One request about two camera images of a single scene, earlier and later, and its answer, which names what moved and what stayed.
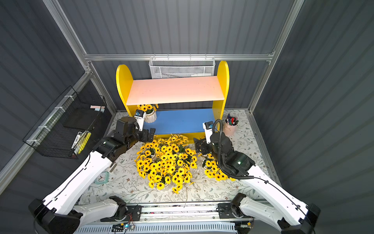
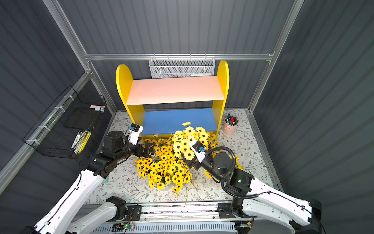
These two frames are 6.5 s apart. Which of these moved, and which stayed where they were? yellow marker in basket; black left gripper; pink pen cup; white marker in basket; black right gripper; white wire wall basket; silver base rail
Moved: black left gripper; black right gripper
Stayed: white wire wall basket; white marker in basket; pink pen cup; silver base rail; yellow marker in basket
